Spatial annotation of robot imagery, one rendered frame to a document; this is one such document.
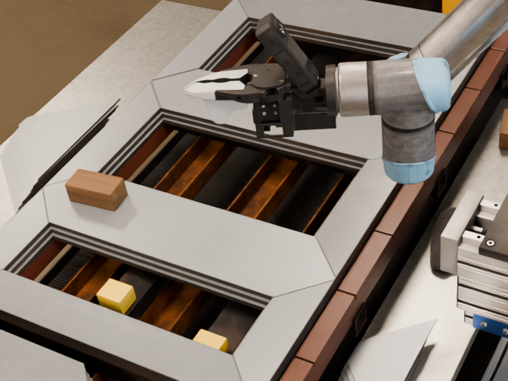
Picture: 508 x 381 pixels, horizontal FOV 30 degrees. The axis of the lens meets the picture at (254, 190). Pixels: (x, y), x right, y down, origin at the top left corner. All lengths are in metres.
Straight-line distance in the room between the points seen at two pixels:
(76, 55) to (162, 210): 2.32
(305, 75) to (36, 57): 3.17
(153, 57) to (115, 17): 1.79
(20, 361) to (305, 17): 1.27
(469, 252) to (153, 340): 0.61
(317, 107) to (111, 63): 1.51
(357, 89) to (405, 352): 0.75
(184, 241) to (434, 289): 0.54
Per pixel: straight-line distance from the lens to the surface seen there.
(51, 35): 4.52
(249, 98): 1.29
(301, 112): 1.32
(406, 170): 1.37
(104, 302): 1.98
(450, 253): 1.75
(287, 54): 1.27
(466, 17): 1.39
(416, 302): 2.04
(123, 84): 2.67
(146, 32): 2.88
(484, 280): 1.77
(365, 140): 2.17
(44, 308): 1.94
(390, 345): 1.92
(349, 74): 1.29
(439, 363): 1.94
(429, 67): 1.30
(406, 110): 1.30
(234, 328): 1.90
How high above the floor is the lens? 2.20
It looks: 41 degrees down
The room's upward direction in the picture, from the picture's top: 9 degrees counter-clockwise
